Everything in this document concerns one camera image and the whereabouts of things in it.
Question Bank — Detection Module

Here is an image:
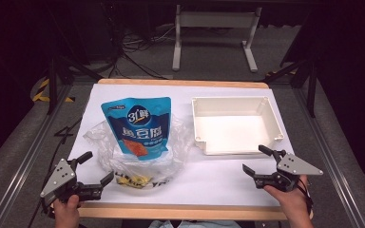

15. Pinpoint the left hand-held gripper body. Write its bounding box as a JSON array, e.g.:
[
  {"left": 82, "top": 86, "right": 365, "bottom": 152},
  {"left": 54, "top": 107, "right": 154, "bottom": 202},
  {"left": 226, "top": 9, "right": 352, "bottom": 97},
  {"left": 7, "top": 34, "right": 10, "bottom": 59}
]
[{"left": 40, "top": 158, "right": 104, "bottom": 207}]

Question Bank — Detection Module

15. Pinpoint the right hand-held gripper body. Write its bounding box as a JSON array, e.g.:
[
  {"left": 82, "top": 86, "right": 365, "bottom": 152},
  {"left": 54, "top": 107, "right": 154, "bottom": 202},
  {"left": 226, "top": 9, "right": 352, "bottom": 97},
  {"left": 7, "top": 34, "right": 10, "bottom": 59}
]
[{"left": 254, "top": 151, "right": 324, "bottom": 194}]

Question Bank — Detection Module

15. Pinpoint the person's right hand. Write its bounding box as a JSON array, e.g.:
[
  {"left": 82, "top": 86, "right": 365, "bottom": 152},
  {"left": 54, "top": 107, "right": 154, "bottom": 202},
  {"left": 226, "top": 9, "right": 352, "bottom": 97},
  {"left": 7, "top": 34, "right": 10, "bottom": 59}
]
[{"left": 263, "top": 175, "right": 312, "bottom": 220}]

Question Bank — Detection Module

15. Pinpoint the person's left hand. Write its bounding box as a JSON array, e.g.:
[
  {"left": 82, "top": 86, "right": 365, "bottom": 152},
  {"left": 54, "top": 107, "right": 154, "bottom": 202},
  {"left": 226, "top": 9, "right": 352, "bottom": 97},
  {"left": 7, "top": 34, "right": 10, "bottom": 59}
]
[{"left": 53, "top": 194, "right": 82, "bottom": 228}]

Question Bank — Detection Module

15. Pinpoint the clear plastic bag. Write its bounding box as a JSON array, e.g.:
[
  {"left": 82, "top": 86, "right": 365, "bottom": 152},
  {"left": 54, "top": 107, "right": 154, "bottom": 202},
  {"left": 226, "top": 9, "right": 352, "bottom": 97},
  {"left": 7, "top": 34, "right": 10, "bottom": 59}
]
[{"left": 83, "top": 115, "right": 193, "bottom": 192}]

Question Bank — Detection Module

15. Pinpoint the yellow crumpled wrapper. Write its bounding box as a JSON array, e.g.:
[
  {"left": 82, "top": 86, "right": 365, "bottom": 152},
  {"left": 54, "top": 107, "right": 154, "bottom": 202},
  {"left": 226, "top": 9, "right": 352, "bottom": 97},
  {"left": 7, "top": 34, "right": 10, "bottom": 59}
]
[{"left": 116, "top": 174, "right": 153, "bottom": 190}]

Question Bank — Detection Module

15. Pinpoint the white plastic box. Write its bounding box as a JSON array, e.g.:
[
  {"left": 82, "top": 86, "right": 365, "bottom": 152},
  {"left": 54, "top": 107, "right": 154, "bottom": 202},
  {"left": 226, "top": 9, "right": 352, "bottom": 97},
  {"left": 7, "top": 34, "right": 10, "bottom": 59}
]
[{"left": 191, "top": 95, "right": 285, "bottom": 157}]

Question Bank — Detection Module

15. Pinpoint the white table mat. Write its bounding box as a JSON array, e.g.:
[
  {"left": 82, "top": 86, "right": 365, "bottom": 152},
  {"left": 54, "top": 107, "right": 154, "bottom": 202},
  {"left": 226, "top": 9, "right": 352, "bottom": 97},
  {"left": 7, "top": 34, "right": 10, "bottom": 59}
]
[{"left": 67, "top": 83, "right": 296, "bottom": 207}]

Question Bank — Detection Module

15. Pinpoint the blue snack pouch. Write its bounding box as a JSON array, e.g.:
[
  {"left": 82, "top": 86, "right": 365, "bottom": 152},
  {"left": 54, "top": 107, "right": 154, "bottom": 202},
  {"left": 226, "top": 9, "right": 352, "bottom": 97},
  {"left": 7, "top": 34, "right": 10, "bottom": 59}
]
[{"left": 100, "top": 96, "right": 173, "bottom": 162}]

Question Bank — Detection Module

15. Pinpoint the black metal stand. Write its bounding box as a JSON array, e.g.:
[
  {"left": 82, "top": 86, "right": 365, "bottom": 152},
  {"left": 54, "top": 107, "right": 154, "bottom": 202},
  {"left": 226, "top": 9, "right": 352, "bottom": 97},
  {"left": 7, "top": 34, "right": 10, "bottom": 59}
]
[
  {"left": 262, "top": 57, "right": 318, "bottom": 119},
  {"left": 46, "top": 54, "right": 105, "bottom": 116}
]

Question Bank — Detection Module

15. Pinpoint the person's light blue clothing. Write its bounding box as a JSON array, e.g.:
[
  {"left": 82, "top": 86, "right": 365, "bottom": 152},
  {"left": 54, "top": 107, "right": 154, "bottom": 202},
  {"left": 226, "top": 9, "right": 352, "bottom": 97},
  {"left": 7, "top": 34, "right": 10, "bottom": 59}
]
[{"left": 147, "top": 219, "right": 242, "bottom": 228}]

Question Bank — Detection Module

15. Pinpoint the yellow black hazard tape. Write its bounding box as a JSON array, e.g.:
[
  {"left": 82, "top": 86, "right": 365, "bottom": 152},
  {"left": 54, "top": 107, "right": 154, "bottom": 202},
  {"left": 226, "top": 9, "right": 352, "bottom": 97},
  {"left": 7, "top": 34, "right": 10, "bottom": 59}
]
[{"left": 31, "top": 77, "right": 76, "bottom": 104}]

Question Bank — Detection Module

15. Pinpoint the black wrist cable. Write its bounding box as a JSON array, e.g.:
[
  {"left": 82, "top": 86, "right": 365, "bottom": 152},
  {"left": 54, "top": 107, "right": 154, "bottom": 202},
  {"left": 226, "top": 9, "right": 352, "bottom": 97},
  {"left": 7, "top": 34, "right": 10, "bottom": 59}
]
[{"left": 297, "top": 180, "right": 314, "bottom": 213}]

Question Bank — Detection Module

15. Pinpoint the aluminium frame rail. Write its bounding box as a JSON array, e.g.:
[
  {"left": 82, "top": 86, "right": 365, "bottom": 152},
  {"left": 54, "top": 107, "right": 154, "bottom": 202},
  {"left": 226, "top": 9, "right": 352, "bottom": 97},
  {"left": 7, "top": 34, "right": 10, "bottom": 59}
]
[
  {"left": 0, "top": 85, "right": 74, "bottom": 228},
  {"left": 293, "top": 85, "right": 365, "bottom": 228}
]

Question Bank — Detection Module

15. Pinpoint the bundle of floor cables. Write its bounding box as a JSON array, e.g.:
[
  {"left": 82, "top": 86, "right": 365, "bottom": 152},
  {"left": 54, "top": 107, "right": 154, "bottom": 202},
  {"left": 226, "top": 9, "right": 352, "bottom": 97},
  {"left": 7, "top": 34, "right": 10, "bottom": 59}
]
[{"left": 107, "top": 24, "right": 178, "bottom": 80}]

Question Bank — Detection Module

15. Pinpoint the white metal desk frame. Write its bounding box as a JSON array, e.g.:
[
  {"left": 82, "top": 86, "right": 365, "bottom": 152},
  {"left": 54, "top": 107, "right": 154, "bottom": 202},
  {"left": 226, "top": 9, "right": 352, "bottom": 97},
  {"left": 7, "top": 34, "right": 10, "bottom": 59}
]
[{"left": 171, "top": 4, "right": 263, "bottom": 73}]

